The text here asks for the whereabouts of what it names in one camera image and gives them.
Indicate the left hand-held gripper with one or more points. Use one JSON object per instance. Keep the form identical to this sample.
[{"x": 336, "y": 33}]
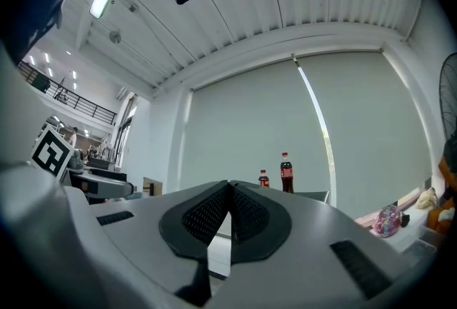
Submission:
[{"x": 51, "y": 152}]

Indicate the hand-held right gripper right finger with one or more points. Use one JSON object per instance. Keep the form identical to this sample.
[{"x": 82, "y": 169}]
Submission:
[{"x": 314, "y": 239}]

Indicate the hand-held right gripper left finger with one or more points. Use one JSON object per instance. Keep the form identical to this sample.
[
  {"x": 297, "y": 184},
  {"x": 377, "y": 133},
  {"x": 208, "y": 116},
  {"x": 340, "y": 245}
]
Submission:
[{"x": 143, "y": 229}]

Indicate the window with grey frame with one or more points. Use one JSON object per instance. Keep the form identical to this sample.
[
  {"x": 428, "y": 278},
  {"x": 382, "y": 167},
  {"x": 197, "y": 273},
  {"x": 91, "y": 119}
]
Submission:
[{"x": 123, "y": 136}]

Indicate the brown cardboard sheet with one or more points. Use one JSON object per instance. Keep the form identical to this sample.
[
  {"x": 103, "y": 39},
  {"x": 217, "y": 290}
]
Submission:
[{"x": 158, "y": 186}]

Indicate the large cola bottle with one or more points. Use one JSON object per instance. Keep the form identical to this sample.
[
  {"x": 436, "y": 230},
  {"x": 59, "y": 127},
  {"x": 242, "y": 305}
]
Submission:
[{"x": 287, "y": 175}]

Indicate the small cola bottle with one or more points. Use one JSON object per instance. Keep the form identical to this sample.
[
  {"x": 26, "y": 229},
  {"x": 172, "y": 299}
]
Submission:
[{"x": 263, "y": 180}]

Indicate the black mezzanine railing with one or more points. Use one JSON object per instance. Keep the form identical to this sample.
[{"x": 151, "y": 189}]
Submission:
[{"x": 89, "y": 109}]

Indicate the small black case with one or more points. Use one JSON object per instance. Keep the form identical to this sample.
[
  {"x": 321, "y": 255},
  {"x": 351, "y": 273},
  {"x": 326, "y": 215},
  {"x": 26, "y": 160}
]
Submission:
[{"x": 405, "y": 220}]

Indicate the clear plastic storage bin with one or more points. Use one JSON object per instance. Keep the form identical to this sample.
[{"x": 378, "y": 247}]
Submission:
[
  {"x": 430, "y": 235},
  {"x": 417, "y": 249}
]

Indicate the cream cloth bundle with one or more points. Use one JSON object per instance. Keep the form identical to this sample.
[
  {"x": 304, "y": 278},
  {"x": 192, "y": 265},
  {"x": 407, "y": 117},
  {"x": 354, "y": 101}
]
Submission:
[{"x": 425, "y": 198}]

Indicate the narrow grey roller blind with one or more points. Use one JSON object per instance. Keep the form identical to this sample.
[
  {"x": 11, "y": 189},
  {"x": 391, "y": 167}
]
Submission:
[{"x": 375, "y": 129}]

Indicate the wide grey roller blind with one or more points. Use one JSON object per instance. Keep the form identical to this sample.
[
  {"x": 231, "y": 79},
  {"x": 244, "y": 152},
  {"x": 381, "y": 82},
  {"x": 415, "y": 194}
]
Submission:
[{"x": 242, "y": 129}]

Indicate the white plush toy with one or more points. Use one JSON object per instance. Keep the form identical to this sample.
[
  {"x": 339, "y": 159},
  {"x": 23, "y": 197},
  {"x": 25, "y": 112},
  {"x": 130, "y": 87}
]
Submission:
[{"x": 447, "y": 215}]

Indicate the round ceiling detector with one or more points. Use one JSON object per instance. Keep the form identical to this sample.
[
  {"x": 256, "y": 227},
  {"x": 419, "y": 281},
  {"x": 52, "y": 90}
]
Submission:
[{"x": 115, "y": 36}]

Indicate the black backpack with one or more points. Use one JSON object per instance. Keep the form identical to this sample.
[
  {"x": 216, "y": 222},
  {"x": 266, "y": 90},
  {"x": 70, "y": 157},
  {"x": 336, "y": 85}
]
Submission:
[{"x": 451, "y": 154}]

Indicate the small grey ceiling box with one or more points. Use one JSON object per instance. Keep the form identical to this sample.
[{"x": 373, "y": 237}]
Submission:
[{"x": 133, "y": 8}]

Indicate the person's black shirt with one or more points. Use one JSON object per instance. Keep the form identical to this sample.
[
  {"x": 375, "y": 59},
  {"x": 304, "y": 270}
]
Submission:
[{"x": 35, "y": 8}]

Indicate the white wall air vent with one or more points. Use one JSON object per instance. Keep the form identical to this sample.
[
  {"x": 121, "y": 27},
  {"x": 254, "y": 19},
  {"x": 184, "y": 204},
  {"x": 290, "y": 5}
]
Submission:
[{"x": 122, "y": 93}]

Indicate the black pedestal fan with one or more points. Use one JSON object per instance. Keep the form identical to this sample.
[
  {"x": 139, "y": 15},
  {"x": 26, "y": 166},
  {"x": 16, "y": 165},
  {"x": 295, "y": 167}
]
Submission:
[{"x": 450, "y": 104}]

